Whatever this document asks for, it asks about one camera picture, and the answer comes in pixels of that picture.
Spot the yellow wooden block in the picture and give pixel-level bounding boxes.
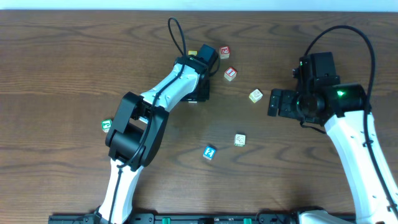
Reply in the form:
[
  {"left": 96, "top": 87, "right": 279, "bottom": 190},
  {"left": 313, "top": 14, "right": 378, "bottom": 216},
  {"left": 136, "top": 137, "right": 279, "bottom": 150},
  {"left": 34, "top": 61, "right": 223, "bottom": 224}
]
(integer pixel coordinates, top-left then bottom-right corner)
[{"left": 188, "top": 50, "right": 198, "bottom": 56}]

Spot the cream block with green drawing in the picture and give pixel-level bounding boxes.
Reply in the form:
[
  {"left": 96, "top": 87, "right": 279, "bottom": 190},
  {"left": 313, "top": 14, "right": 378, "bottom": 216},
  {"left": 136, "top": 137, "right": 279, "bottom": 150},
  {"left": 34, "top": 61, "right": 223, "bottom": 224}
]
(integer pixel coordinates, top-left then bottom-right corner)
[{"left": 234, "top": 134, "right": 246, "bottom": 147}]

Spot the blue number 2 block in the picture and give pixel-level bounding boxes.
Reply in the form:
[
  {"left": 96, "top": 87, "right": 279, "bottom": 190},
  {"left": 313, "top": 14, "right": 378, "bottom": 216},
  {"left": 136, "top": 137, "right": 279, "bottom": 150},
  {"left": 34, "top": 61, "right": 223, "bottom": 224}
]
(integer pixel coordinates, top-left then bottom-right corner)
[{"left": 203, "top": 146, "right": 216, "bottom": 160}]

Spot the cream block with yellow side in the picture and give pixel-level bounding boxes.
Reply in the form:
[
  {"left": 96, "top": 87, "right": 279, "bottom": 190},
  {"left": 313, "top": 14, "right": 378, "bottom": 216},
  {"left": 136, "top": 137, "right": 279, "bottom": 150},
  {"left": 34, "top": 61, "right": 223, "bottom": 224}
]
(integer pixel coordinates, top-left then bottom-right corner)
[{"left": 249, "top": 89, "right": 263, "bottom": 103}]

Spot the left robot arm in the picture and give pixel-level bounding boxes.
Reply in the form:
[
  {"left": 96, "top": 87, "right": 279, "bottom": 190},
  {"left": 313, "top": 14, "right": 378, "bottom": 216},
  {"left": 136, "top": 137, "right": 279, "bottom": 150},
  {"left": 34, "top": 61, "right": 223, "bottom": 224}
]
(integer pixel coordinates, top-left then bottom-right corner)
[{"left": 95, "top": 55, "right": 218, "bottom": 223}]

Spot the red letter E block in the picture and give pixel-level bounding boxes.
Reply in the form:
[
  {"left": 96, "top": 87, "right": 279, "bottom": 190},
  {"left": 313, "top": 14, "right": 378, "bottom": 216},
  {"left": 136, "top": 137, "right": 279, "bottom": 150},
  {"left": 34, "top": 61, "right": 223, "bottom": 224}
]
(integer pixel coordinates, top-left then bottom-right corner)
[{"left": 219, "top": 46, "right": 231, "bottom": 59}]

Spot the green letter J block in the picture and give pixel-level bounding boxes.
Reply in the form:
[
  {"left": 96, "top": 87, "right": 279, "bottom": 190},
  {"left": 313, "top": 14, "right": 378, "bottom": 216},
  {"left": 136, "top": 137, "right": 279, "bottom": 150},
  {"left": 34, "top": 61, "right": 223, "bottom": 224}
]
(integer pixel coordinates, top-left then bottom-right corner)
[{"left": 101, "top": 119, "right": 112, "bottom": 133}]

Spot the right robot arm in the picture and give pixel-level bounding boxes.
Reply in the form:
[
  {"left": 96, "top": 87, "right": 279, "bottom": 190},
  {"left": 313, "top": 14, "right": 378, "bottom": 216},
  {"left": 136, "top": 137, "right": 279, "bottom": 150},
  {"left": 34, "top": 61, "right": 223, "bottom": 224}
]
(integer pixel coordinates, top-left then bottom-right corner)
[{"left": 268, "top": 84, "right": 397, "bottom": 223}]

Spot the red letter I block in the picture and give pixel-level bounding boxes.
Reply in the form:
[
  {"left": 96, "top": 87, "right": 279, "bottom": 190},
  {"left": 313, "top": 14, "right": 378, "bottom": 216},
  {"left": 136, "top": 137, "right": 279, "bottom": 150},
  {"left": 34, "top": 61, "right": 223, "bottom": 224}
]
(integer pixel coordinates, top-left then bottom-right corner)
[{"left": 224, "top": 67, "right": 238, "bottom": 82}]

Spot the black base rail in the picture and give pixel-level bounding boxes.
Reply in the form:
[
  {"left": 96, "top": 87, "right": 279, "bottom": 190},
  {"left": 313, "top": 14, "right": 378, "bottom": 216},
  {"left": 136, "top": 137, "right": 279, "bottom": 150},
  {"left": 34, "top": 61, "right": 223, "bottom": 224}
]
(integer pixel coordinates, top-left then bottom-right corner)
[{"left": 48, "top": 213, "right": 297, "bottom": 224}]

